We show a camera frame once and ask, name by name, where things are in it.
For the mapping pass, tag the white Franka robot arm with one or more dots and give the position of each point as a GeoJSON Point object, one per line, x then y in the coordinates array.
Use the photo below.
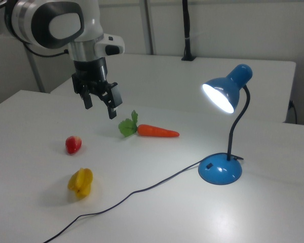
{"type": "Point", "coordinates": [66, 22]}

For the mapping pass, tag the red toy strawberry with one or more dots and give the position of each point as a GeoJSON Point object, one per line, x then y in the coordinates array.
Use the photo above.
{"type": "Point", "coordinates": [73, 144]}

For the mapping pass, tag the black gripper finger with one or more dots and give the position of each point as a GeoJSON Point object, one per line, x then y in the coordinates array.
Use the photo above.
{"type": "Point", "coordinates": [113, 103]}
{"type": "Point", "coordinates": [87, 101]}

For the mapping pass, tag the grey partition post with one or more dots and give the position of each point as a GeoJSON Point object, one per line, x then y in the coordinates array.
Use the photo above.
{"type": "Point", "coordinates": [149, 25]}
{"type": "Point", "coordinates": [36, 73]}

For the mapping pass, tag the blue gooseneck desk lamp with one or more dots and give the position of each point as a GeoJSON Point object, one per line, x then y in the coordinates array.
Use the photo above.
{"type": "Point", "coordinates": [219, 174]}

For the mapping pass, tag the yellow toy starfruit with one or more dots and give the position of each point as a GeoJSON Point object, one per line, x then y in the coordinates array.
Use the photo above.
{"type": "Point", "coordinates": [81, 182]}

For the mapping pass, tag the black clamped pole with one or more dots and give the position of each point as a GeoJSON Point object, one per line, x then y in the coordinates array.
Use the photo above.
{"type": "Point", "coordinates": [187, 25]}

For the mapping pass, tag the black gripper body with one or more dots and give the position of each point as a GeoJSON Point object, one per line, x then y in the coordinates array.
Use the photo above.
{"type": "Point", "coordinates": [91, 73]}

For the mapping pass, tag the orange toy carrot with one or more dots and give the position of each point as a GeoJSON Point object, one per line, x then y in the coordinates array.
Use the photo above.
{"type": "Point", "coordinates": [154, 131]}

